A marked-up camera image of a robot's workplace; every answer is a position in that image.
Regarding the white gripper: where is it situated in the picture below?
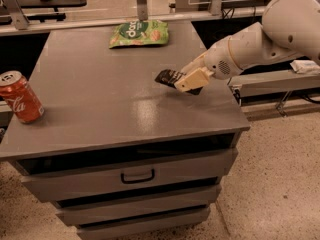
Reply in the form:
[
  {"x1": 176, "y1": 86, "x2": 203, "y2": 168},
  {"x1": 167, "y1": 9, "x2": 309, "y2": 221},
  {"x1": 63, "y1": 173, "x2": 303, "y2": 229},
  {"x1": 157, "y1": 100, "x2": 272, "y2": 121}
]
[{"x1": 174, "y1": 37, "x2": 242, "y2": 92}]

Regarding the black rxbar chocolate bar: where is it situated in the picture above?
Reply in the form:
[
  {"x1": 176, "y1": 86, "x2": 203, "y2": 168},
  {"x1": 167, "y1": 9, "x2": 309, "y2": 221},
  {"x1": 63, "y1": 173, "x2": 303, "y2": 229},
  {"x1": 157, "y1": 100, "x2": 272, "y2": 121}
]
[{"x1": 154, "y1": 68, "x2": 204, "y2": 96}]

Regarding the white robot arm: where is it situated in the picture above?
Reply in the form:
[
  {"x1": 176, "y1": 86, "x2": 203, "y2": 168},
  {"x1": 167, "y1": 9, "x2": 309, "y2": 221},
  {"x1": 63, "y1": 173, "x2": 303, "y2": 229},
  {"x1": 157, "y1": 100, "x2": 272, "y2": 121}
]
[{"x1": 174, "y1": 0, "x2": 320, "y2": 92}]

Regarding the red coke can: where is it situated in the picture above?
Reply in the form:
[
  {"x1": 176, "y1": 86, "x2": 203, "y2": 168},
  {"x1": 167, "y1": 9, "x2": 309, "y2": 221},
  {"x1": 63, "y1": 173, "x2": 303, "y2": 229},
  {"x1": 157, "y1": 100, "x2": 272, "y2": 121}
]
[{"x1": 0, "y1": 71, "x2": 44, "y2": 123}]

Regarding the green snack chip bag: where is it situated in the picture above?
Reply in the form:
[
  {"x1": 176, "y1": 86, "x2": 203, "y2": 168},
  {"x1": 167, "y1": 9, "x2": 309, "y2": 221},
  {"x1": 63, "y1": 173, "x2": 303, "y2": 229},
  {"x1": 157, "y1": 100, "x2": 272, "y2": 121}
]
[{"x1": 109, "y1": 20, "x2": 169, "y2": 49}]

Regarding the white crumpled paper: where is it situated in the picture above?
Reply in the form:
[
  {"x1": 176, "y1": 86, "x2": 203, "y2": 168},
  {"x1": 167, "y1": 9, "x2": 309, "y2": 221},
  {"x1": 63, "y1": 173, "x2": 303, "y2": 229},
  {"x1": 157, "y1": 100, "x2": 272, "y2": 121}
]
[{"x1": 290, "y1": 60, "x2": 320, "y2": 74}]

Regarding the grey drawer cabinet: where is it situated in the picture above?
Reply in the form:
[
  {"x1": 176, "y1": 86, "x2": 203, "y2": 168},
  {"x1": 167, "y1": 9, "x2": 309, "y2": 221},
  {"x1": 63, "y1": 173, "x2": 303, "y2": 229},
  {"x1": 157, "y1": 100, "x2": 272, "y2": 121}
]
[{"x1": 1, "y1": 22, "x2": 249, "y2": 240}]

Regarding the black hanging cable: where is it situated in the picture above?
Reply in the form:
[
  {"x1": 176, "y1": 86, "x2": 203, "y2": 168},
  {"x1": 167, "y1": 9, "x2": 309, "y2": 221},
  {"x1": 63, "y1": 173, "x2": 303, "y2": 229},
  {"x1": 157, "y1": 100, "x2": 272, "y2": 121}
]
[{"x1": 221, "y1": 6, "x2": 258, "y2": 38}]

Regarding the black drawer handle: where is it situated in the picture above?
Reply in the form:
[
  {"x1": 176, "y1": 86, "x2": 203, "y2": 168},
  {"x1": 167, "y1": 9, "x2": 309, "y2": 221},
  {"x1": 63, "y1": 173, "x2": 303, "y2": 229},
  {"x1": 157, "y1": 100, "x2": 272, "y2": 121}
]
[{"x1": 120, "y1": 169, "x2": 155, "y2": 185}]

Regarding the grey metal railing frame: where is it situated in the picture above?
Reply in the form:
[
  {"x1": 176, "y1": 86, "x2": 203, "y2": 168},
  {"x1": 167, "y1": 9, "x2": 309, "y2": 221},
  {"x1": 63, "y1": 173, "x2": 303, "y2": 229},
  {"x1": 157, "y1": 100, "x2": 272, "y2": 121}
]
[{"x1": 0, "y1": 0, "x2": 270, "y2": 36}]

